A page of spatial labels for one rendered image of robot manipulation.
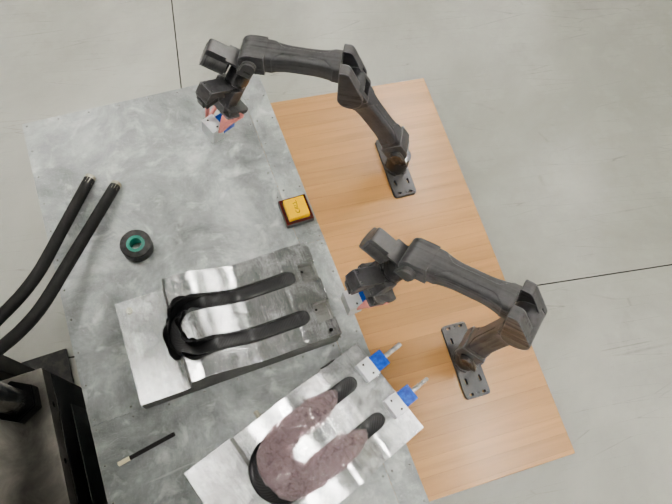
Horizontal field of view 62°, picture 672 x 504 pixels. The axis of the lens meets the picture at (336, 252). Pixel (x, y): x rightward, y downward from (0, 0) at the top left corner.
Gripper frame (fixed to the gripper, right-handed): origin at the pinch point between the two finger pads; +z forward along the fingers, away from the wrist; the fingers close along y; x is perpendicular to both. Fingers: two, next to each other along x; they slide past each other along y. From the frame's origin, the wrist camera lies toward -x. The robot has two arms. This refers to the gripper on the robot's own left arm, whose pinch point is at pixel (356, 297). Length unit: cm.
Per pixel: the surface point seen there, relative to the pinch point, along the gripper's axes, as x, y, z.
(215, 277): -24.3, -17.9, 18.2
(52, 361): -39, -38, 127
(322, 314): -2.6, -0.9, 11.3
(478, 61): 163, -119, 20
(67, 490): -60, 16, 51
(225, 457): -33.8, 23.1, 22.7
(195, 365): -35.1, 1.9, 20.6
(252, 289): -16.3, -12.7, 16.7
